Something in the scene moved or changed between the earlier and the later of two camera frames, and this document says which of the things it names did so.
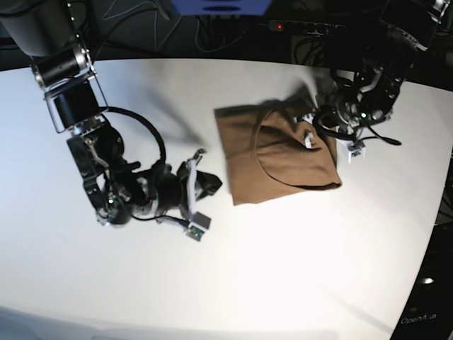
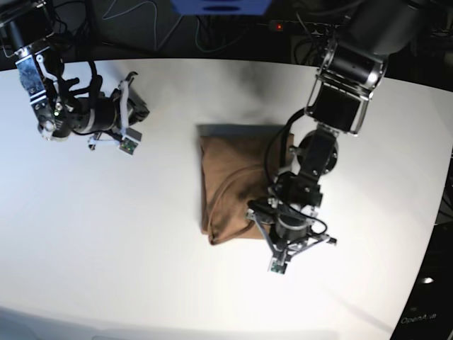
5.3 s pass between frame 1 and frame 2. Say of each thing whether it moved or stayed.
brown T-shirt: moved
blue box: stayed
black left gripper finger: moved
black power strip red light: stayed
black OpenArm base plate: stayed
